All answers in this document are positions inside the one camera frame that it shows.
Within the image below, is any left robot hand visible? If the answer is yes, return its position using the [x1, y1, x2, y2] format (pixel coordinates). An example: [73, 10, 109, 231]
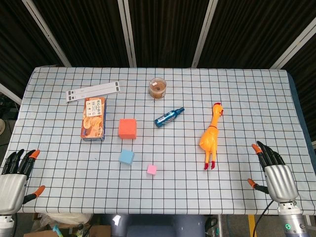
[0, 149, 46, 214]

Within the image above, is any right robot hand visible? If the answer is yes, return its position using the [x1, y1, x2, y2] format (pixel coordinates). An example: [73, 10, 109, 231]
[247, 140, 300, 203]

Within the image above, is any blue cube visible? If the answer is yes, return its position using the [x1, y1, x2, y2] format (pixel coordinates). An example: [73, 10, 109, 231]
[118, 149, 135, 165]

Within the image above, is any white plastic bag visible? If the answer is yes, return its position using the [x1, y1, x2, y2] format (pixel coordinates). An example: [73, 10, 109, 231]
[41, 213, 93, 226]

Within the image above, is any metal table leg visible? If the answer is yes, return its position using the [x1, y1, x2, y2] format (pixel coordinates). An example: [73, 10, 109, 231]
[216, 214, 224, 237]

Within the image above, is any yellow rubber chicken toy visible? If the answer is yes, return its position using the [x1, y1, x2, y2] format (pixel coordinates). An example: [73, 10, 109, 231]
[199, 102, 225, 171]

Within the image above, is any brown cardboard box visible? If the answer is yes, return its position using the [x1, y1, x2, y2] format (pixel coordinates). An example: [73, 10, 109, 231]
[88, 224, 112, 237]

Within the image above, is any orange biscuit box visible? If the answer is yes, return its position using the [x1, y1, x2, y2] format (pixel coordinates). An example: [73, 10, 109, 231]
[80, 96, 107, 142]

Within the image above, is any white checkered tablecloth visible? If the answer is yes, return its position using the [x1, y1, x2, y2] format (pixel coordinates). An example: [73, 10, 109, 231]
[0, 65, 316, 215]

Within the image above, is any long white paper strip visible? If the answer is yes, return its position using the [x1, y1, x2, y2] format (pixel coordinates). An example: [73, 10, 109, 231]
[65, 81, 120, 98]
[66, 85, 122, 103]

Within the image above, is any orange cube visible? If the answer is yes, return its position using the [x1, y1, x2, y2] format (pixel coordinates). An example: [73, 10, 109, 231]
[118, 118, 137, 140]

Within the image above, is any grey-blue robot torso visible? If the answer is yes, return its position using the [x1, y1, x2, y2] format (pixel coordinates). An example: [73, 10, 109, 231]
[110, 214, 207, 237]

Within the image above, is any blue spray bottle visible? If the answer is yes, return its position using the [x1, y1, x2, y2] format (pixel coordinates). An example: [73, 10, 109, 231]
[154, 107, 185, 128]

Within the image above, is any clear jar of rubber bands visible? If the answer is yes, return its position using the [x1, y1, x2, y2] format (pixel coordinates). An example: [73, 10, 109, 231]
[149, 77, 167, 100]

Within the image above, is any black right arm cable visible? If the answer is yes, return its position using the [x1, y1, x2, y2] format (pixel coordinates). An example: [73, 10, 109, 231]
[254, 198, 275, 237]

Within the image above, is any white partition post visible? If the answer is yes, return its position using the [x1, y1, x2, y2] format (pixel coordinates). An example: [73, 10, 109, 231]
[118, 0, 137, 68]
[0, 82, 22, 106]
[191, 0, 219, 69]
[270, 18, 316, 70]
[22, 0, 72, 67]

